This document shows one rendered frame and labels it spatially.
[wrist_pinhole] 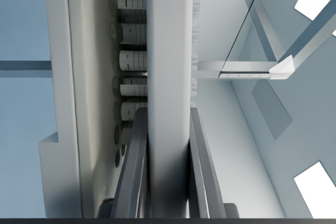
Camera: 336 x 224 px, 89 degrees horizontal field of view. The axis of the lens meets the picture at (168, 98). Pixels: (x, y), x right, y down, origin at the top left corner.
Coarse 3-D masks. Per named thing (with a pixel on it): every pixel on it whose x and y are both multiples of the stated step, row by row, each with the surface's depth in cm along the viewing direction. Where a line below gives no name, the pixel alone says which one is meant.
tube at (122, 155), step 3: (117, 150) 12; (120, 150) 12; (123, 150) 12; (117, 153) 12; (120, 153) 12; (123, 153) 12; (117, 156) 12; (120, 156) 12; (123, 156) 12; (117, 159) 12; (120, 159) 12; (117, 162) 12; (120, 162) 12; (117, 165) 12; (120, 165) 12
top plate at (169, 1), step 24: (168, 0) 7; (168, 24) 7; (168, 48) 7; (168, 72) 7; (168, 96) 8; (168, 120) 8; (168, 144) 8; (168, 168) 8; (168, 192) 8; (168, 216) 8
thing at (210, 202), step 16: (192, 112) 10; (192, 128) 9; (192, 144) 8; (208, 144) 8; (192, 160) 7; (208, 160) 7; (192, 176) 7; (208, 176) 6; (192, 192) 7; (208, 192) 6; (192, 208) 7; (208, 208) 6; (224, 208) 6
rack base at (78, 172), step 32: (64, 0) 7; (96, 0) 9; (64, 32) 7; (96, 32) 9; (64, 64) 7; (96, 64) 9; (64, 96) 8; (96, 96) 9; (64, 128) 8; (96, 128) 9; (64, 160) 8; (96, 160) 9; (64, 192) 8; (96, 192) 9
